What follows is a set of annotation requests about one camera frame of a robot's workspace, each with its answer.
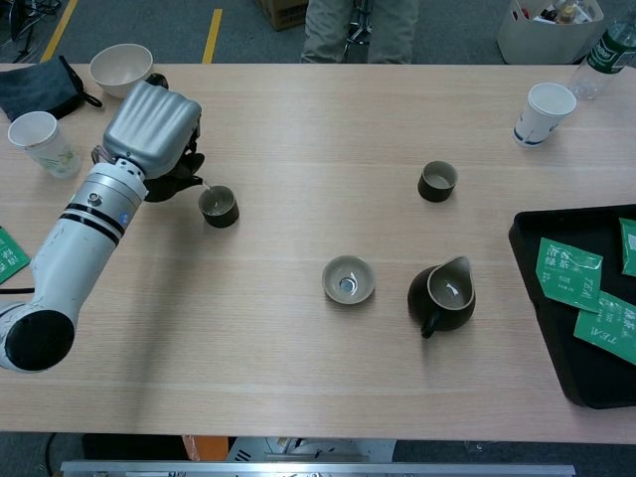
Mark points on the aluminium rail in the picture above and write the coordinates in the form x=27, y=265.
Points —
x=318, y=469

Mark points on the paper cup blue print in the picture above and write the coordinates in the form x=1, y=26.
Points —
x=534, y=124

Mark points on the orange object under table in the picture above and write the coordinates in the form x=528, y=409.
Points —
x=204, y=449

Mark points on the white cup far right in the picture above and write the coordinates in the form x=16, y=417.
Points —
x=606, y=54

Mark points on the dark ceramic pitcher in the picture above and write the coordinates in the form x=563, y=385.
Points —
x=422, y=300

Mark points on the black plastic tray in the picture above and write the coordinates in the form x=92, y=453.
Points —
x=596, y=367

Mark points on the robot base chassis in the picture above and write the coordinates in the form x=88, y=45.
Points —
x=308, y=449

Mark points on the person in khaki trousers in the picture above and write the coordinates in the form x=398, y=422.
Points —
x=323, y=30

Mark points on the white storage bin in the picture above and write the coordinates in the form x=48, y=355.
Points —
x=536, y=45

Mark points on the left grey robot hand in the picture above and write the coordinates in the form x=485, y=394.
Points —
x=149, y=129

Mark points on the paper cup green print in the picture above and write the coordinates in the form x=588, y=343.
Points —
x=54, y=156

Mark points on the green tea packet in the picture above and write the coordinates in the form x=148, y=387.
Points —
x=566, y=278
x=630, y=248
x=606, y=333
x=10, y=258

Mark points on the cream ceramic bowl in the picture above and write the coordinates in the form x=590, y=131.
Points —
x=121, y=69

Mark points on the dark cylindrical teacup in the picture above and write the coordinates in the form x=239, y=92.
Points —
x=437, y=193
x=221, y=217

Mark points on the metal chair base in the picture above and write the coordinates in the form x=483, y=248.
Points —
x=358, y=47

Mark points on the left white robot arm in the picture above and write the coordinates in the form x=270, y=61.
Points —
x=74, y=248

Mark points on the dark fabric pouch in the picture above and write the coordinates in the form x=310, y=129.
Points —
x=35, y=89

